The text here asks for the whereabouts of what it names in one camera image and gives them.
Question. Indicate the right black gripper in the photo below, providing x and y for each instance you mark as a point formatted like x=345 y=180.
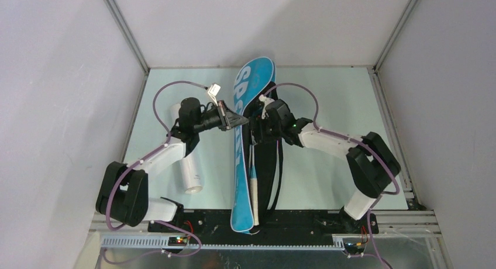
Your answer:
x=257 y=123

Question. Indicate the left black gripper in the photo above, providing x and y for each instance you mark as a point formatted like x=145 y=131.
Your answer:
x=227 y=119

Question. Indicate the blue racket cover bag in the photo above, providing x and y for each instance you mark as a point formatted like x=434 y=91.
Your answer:
x=256 y=160

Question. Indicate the blue badminton racket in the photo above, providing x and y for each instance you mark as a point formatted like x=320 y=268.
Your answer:
x=254 y=187

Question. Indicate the white shuttlecock tube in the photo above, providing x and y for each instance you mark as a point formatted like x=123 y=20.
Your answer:
x=191 y=178

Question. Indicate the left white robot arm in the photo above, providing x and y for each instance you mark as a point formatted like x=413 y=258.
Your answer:
x=124 y=192

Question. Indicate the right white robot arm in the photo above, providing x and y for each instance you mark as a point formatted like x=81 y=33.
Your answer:
x=372 y=164

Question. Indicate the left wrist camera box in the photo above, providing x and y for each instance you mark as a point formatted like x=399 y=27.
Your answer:
x=212 y=92

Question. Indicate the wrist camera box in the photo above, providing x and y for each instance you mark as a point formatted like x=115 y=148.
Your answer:
x=212 y=92
x=265 y=101

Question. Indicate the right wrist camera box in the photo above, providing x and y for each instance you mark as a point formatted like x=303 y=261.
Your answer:
x=265 y=101

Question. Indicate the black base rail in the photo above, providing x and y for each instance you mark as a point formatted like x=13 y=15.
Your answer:
x=282 y=228

